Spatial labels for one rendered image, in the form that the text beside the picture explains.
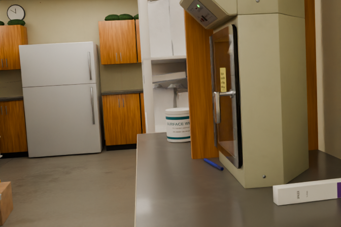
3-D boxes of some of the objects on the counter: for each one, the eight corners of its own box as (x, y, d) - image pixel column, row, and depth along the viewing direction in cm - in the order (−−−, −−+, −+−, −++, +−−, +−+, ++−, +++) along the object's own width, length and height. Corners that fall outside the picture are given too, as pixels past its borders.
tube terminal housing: (285, 155, 133) (278, -61, 127) (332, 181, 101) (326, -106, 95) (218, 160, 131) (208, -59, 125) (245, 189, 99) (233, -104, 92)
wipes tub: (192, 136, 180) (190, 106, 179) (196, 141, 167) (194, 109, 166) (166, 138, 179) (164, 108, 178) (168, 143, 166) (166, 111, 165)
